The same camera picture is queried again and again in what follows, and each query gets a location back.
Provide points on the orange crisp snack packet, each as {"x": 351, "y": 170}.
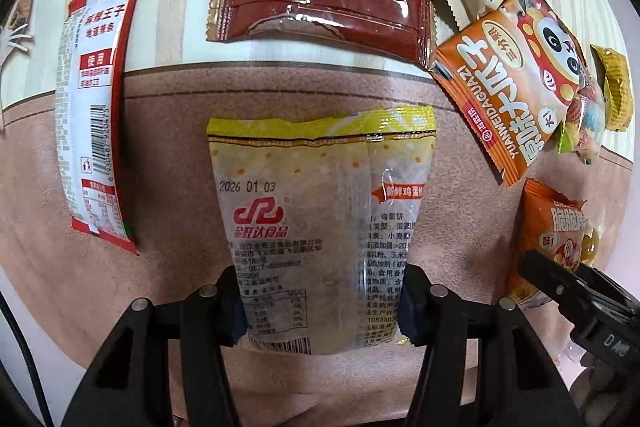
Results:
{"x": 545, "y": 227}

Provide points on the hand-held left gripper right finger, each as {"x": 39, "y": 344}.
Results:
{"x": 409, "y": 307}

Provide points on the orange panda print seed packet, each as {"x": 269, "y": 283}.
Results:
{"x": 500, "y": 97}

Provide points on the yellow translucent snack packet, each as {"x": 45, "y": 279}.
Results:
{"x": 300, "y": 217}

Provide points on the small green packet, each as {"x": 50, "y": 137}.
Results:
{"x": 567, "y": 138}

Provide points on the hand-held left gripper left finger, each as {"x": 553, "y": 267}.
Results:
{"x": 235, "y": 307}

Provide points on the colourful candy packet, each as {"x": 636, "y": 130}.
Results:
{"x": 590, "y": 117}

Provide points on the small yellow snack packet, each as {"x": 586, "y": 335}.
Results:
{"x": 617, "y": 82}

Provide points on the striped cream and brown blanket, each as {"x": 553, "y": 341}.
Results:
{"x": 165, "y": 132}

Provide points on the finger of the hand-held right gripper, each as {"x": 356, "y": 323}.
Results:
{"x": 607, "y": 282}
{"x": 545, "y": 274}

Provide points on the red and white snack packet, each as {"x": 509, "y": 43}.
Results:
{"x": 95, "y": 107}

